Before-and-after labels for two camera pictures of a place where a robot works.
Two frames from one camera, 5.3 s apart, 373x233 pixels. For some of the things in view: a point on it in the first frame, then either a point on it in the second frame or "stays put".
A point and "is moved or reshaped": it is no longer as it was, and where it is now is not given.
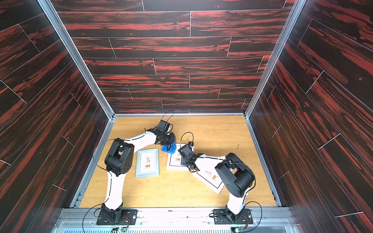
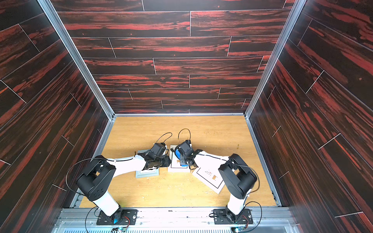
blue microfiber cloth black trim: (169, 148) is moved or reshaped
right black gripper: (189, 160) stays put
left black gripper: (173, 139) → (167, 161)
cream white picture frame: (207, 174) stays put
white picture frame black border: (174, 161) stays put
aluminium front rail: (176, 220) stays put
